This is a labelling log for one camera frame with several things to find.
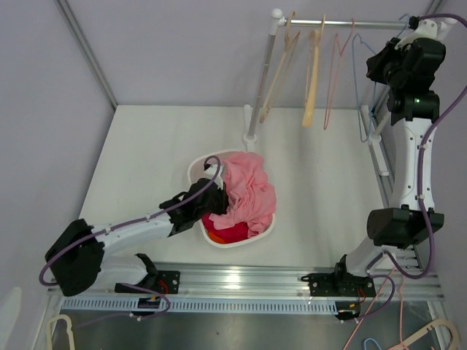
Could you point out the pink garment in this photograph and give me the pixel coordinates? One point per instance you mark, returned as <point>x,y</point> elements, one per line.
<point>252,198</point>

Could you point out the white perforated plastic basket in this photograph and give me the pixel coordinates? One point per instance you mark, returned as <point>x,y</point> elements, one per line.
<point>194,173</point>

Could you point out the blue wire hanger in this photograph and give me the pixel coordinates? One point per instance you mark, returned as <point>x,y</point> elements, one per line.
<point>364,123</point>

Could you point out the blue hanger on floor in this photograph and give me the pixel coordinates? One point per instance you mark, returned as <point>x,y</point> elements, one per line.
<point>371,344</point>

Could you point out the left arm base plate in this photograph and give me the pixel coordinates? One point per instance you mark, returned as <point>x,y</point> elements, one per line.
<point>154,305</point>

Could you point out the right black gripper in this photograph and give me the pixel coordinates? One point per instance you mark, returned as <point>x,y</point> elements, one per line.
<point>376,63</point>

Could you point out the metal clothes rack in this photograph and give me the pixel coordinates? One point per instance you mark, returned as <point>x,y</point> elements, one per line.
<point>278,20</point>

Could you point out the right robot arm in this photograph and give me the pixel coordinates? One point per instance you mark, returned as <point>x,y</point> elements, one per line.
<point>407,67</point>

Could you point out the magenta t shirt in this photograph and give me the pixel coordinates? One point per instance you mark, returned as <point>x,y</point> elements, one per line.
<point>237,232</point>

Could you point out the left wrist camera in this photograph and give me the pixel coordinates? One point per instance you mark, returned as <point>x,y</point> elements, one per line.
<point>215,172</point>

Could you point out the orange t shirt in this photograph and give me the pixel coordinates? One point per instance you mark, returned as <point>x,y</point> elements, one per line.
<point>215,238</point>

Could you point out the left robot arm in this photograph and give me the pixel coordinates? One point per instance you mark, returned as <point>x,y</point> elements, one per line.
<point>76,259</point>

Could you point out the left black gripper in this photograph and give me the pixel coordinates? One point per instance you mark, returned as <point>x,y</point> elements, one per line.
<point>224,202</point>

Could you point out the beige hanger of orange shirt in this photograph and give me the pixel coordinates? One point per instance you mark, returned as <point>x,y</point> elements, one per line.
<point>315,37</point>

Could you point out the beige hanger of white shirt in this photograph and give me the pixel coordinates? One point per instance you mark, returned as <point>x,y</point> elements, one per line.
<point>282,70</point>

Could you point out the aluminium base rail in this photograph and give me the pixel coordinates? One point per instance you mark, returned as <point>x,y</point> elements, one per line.
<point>248,290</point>

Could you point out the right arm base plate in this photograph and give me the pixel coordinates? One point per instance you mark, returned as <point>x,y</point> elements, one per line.
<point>341,285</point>

